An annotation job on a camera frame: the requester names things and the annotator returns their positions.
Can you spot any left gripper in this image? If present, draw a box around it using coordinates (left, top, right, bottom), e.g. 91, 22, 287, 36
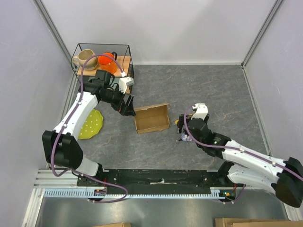
100, 85, 135, 116

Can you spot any small purple white packet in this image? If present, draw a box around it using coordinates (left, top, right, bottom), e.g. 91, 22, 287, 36
176, 132, 192, 142

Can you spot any brown cardboard express box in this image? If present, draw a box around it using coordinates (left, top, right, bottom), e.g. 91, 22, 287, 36
134, 103, 170, 134

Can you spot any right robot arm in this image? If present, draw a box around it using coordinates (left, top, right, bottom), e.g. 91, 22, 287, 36
176, 114, 303, 208

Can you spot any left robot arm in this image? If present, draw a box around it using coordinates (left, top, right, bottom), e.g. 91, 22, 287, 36
42, 70, 135, 186

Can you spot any yellow-green dotted plate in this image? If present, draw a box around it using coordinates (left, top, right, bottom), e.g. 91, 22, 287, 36
78, 109, 103, 140

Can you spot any orange mug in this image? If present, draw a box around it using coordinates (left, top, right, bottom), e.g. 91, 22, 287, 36
98, 52, 117, 74

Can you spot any beige ceramic mug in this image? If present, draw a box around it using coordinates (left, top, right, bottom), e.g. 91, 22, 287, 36
72, 49, 98, 71

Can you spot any cardboard piece bottom centre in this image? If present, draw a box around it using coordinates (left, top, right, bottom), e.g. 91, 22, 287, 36
94, 222, 132, 227

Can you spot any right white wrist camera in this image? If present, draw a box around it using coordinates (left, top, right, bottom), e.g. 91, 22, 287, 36
191, 103, 208, 120

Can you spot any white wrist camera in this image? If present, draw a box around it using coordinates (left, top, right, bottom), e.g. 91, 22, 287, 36
118, 72, 134, 94
191, 103, 208, 120

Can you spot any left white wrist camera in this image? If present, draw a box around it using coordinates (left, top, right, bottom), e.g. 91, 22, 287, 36
118, 72, 134, 94

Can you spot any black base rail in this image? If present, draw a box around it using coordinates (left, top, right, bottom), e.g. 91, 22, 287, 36
77, 168, 247, 196

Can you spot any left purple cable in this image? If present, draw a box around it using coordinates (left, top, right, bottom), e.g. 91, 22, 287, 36
50, 54, 130, 204

